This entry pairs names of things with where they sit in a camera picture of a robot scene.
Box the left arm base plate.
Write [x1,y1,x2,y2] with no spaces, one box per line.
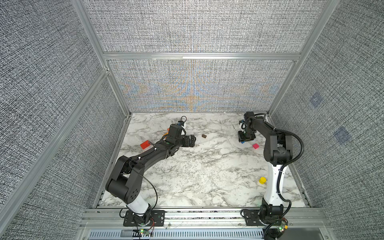
[123,210,166,227]

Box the aluminium enclosure frame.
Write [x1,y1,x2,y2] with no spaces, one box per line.
[1,1,339,233]

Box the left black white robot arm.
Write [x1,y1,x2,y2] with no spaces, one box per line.
[106,120,196,225]

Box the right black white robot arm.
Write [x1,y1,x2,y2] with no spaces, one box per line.
[238,112,293,225]

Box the aluminium front rail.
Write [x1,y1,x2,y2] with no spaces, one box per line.
[75,207,337,240]

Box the red rectangular wood block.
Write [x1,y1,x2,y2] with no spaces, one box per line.
[140,140,151,150]

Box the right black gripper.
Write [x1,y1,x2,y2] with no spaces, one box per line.
[237,128,255,142]

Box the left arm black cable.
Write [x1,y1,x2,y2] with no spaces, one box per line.
[118,175,159,220]

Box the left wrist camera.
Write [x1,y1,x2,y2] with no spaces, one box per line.
[177,120,185,128]

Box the yellow wood cylinder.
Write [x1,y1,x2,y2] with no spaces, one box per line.
[259,177,267,185]

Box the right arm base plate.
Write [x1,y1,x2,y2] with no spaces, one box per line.
[242,208,289,227]

